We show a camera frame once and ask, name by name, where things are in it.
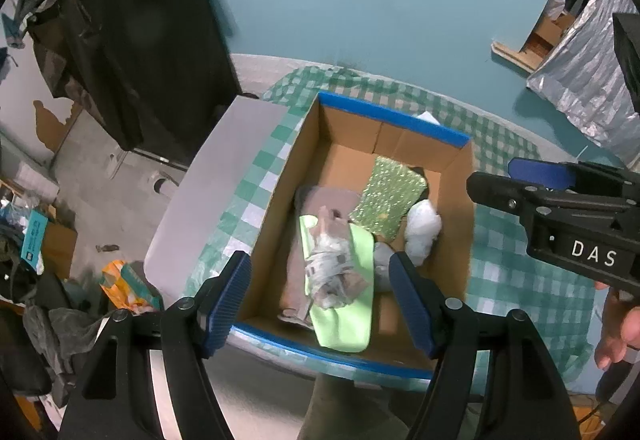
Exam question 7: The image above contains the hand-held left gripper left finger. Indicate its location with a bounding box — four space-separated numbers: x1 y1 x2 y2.
60 250 252 440

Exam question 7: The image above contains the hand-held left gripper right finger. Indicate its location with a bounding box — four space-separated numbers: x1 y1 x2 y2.
389 250 586 440

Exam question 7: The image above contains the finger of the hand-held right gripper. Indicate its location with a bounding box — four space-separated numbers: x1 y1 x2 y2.
507 157 628 193
466 171 632 223

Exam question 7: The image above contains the light green foam sheet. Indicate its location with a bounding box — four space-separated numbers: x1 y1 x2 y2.
298 214 376 354

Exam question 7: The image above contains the blue striped white plastic bag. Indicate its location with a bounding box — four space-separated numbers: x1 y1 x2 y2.
404 199 445 267

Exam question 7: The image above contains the pink and white plastic bundle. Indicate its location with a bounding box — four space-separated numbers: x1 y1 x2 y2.
302 206 373 310

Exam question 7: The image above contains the green bubble wrap pouch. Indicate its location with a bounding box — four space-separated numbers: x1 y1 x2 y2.
347 156 429 241

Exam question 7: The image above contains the blue-edged cardboard box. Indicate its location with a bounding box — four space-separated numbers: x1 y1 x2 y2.
232 90 476 378

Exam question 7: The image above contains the person's right hand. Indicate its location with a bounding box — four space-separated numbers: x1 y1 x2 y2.
595 290 640 373

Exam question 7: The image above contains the dark green checkered cloth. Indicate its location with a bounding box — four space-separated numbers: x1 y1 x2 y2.
262 65 543 171

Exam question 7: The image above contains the light green checkered tablecloth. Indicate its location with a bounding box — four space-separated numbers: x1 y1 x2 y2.
187 110 601 393

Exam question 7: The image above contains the orange plastic bag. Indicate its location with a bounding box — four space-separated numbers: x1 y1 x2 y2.
100 260 164 314

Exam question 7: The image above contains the silver foil cover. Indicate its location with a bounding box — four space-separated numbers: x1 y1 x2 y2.
525 0 640 166

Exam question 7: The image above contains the grey-brown towel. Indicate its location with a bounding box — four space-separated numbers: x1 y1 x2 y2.
277 185 362 328

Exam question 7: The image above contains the grey cloth pile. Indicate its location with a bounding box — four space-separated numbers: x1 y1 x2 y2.
0 230 117 413

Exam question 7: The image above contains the teal packet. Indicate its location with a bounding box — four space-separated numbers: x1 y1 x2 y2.
22 209 49 272

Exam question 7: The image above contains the black hanging cloth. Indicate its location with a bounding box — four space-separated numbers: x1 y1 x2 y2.
17 0 246 166

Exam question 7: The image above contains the black cable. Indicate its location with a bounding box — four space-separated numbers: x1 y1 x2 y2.
575 385 621 426

